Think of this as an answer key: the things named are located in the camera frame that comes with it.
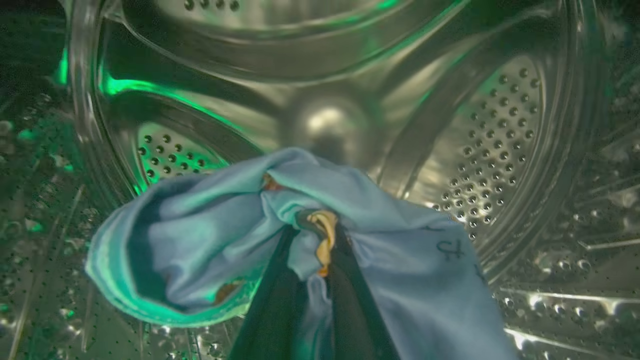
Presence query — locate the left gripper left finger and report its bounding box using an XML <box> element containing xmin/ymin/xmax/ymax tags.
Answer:
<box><xmin>227</xmin><ymin>225</ymin><xmax>309</xmax><ymax>360</ymax></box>

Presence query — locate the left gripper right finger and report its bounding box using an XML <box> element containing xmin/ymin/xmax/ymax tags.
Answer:
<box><xmin>326</xmin><ymin>227</ymin><xmax>402</xmax><ymax>360</ymax></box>

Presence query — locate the blue printed garment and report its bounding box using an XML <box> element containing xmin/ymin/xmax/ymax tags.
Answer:
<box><xmin>85</xmin><ymin>146</ymin><xmax>519</xmax><ymax>360</ymax></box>

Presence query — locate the stainless steel washer drum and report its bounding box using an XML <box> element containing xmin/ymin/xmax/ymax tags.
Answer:
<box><xmin>0</xmin><ymin>0</ymin><xmax>640</xmax><ymax>360</ymax></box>

